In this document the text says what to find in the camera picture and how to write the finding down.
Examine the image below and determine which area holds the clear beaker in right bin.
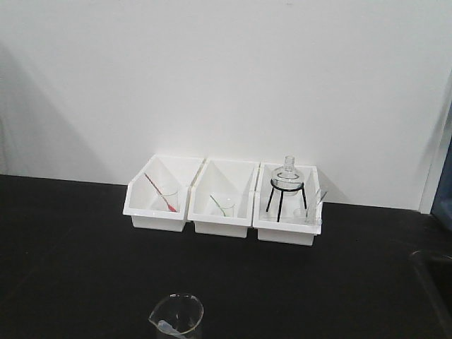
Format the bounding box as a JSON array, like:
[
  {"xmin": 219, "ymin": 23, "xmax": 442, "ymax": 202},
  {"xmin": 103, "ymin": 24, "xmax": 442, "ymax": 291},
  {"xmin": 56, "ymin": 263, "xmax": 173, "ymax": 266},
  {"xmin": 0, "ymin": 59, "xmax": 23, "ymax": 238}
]
[{"xmin": 305, "ymin": 186, "xmax": 328, "ymax": 224}]

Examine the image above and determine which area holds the black sink basin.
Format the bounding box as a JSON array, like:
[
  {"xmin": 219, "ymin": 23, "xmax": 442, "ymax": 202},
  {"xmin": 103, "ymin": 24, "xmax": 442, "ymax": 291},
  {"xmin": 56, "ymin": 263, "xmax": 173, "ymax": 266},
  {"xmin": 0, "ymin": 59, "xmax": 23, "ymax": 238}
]
[{"xmin": 410, "ymin": 250, "xmax": 451, "ymax": 338}]

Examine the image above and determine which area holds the clear glass beaker left bench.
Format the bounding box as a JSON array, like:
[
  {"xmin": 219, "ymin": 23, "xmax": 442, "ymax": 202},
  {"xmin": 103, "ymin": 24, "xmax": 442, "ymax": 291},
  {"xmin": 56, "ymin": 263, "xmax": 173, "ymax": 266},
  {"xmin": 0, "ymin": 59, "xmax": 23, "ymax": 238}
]
[{"xmin": 148, "ymin": 293, "xmax": 204, "ymax": 338}]

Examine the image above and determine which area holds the white right storage bin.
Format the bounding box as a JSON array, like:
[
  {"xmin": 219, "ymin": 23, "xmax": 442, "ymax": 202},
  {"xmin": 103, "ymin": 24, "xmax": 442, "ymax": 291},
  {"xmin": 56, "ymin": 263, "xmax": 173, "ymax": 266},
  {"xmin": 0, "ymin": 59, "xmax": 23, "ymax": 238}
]
[{"xmin": 253, "ymin": 162, "xmax": 323, "ymax": 246}]

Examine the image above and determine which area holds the clear plastic dropper pipette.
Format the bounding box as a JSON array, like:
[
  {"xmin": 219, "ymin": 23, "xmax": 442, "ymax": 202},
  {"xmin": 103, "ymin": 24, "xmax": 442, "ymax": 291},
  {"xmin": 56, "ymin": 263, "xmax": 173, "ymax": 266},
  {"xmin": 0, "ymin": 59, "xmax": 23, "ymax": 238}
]
[{"xmin": 157, "ymin": 320, "xmax": 181, "ymax": 336}]

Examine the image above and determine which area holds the white left storage bin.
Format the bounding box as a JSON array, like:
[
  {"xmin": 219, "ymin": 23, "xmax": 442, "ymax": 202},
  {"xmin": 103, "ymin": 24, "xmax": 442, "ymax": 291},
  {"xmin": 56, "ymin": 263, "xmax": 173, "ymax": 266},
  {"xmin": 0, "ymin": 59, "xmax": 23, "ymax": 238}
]
[{"xmin": 123, "ymin": 154, "xmax": 204, "ymax": 232}]

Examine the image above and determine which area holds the small beaker in bin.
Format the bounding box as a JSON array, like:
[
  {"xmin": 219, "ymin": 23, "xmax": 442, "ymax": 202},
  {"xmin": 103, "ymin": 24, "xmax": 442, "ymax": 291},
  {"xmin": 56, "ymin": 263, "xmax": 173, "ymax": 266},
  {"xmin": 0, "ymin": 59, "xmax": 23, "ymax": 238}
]
[
  {"xmin": 215, "ymin": 198, "xmax": 235, "ymax": 218},
  {"xmin": 156, "ymin": 188, "xmax": 179, "ymax": 213}
]

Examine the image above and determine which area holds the small beaker in left bin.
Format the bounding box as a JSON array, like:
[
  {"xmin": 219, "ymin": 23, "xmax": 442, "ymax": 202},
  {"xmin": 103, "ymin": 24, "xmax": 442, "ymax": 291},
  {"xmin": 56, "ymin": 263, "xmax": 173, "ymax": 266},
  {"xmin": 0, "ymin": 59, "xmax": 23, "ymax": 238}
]
[{"xmin": 156, "ymin": 188, "xmax": 179, "ymax": 213}]

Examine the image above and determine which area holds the glass flask on tripod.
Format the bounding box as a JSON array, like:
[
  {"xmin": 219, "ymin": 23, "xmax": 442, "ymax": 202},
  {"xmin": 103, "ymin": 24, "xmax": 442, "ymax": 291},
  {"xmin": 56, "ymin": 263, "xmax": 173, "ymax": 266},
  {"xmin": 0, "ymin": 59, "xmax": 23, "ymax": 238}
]
[{"xmin": 271, "ymin": 155, "xmax": 304, "ymax": 196}]

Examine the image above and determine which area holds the white storage bin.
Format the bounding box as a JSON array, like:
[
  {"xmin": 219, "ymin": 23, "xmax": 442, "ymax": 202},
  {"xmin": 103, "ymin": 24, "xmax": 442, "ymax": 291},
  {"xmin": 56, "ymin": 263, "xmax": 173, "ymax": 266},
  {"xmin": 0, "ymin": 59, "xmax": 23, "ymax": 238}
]
[
  {"xmin": 253, "ymin": 162, "xmax": 323, "ymax": 246},
  {"xmin": 188, "ymin": 158, "xmax": 260, "ymax": 238},
  {"xmin": 123, "ymin": 154, "xmax": 204, "ymax": 232}
]

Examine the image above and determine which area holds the white middle storage bin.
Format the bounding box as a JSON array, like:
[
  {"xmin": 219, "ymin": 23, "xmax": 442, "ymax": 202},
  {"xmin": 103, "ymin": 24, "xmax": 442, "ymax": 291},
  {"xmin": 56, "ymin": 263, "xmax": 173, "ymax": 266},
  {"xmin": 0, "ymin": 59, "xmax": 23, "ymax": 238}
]
[{"xmin": 188, "ymin": 158, "xmax": 260, "ymax": 238}]

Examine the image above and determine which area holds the red dropper pipette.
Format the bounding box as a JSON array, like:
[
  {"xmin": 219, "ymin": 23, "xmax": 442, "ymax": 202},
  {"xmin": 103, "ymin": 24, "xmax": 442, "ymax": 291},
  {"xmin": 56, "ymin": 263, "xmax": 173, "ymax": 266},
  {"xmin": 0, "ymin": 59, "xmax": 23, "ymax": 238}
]
[{"xmin": 144, "ymin": 173, "xmax": 177, "ymax": 213}]

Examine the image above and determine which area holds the black metal tripod stand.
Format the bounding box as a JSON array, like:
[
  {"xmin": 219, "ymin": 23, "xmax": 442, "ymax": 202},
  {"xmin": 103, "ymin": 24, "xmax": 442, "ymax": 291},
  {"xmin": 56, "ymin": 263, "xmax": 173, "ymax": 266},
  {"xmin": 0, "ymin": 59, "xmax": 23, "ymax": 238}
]
[{"xmin": 266, "ymin": 179, "xmax": 307, "ymax": 222}]

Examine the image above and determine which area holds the small beaker in middle bin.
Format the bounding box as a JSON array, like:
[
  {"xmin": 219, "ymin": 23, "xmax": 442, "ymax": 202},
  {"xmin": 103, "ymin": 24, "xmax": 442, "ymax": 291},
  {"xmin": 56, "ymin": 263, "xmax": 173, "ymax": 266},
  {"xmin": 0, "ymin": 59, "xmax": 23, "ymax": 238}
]
[{"xmin": 215, "ymin": 198, "xmax": 235, "ymax": 218}]

